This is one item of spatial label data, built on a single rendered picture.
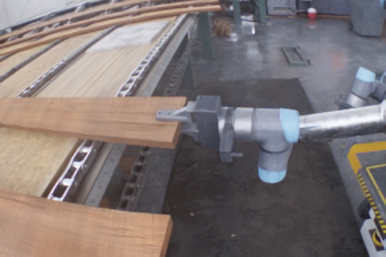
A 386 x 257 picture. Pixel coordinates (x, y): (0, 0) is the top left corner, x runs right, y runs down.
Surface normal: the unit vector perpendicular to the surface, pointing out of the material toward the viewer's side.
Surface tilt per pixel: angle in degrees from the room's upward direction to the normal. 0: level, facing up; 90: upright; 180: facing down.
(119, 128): 17
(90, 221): 0
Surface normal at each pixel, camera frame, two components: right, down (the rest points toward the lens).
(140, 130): -0.19, -0.69
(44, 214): -0.12, -0.86
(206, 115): -0.22, 0.73
